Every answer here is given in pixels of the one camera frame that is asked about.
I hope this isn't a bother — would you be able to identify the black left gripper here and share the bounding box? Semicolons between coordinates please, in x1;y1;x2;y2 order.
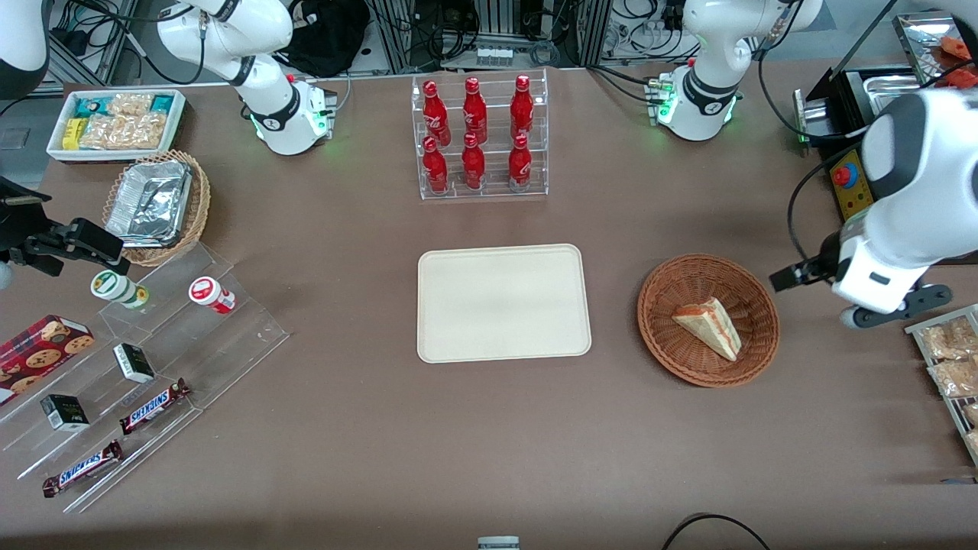
770;229;844;293

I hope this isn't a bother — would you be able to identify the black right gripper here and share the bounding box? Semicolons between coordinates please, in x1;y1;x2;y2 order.
0;177;127;277

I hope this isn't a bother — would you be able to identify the triangular sandwich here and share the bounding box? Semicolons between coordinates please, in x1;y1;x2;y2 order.
672;297;743;362

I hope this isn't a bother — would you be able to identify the aluminium foil tray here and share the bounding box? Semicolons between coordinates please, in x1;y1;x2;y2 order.
105;159;193;249

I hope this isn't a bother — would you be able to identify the brown round wicker basket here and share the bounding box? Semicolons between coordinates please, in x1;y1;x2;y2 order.
637;254;781;388

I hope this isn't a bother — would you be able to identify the grey snack tray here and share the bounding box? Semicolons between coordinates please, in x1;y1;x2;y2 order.
905;304;978;467

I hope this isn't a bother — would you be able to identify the light tan wicker basket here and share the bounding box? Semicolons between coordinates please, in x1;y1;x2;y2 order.
102;150;211;267

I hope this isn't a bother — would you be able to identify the cream rectangular tray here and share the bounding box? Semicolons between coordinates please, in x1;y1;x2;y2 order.
416;244;593;364

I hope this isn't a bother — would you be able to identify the green lid drink cup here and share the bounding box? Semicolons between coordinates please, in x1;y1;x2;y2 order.
90;270;150;310

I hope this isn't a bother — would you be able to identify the red cookie box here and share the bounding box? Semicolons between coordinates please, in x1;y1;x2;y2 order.
0;315;95;406

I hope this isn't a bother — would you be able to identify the clear bag of biscuits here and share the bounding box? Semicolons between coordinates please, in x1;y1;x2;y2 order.
122;113;167;150
105;92;154;117
79;115;127;150

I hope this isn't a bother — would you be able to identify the small black carton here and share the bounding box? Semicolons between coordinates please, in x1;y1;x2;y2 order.
113;343;156;384
40;394;90;432

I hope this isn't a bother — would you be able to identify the red lid drink cup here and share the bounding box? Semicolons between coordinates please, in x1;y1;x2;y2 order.
189;277;236;315

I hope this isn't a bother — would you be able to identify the white rectangular snack bin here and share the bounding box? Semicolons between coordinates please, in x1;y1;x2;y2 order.
46;89;186;163

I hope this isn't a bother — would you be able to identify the black food warmer cabinet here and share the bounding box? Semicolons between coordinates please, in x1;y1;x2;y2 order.
793;0;978;267

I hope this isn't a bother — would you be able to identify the Snickers chocolate bar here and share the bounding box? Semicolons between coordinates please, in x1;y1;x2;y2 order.
42;439;125;499
118;378;192;436

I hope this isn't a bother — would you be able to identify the clear acrylic stepped shelf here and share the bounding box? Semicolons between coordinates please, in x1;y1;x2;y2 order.
0;243;290;514

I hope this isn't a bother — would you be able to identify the steel food pan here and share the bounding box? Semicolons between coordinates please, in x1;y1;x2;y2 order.
863;74;927;117

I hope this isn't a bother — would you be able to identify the red aluminium cola bottle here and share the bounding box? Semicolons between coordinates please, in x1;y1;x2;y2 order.
422;136;449;194
423;80;452;147
462;76;488;144
461;133;486;190
508;134;533;192
510;74;534;141

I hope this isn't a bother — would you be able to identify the clear acrylic bottle rack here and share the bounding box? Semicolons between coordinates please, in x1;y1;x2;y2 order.
411;69;549;201

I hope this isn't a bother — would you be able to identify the black bag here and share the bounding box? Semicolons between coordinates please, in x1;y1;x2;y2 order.
277;0;371;79

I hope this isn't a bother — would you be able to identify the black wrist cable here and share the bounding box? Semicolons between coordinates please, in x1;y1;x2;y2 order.
787;160;845;264

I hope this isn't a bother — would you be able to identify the dark grey wrist camera bar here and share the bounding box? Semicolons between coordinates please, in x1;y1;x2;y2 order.
839;285;954;330

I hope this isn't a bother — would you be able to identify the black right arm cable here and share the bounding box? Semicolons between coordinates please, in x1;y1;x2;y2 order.
126;8;203;85

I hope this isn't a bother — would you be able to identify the black cable loop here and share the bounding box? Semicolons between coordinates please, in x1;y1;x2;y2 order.
661;513;772;550

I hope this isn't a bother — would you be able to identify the aluminium frame post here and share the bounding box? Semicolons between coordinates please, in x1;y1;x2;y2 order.
373;0;417;75
577;0;612;68

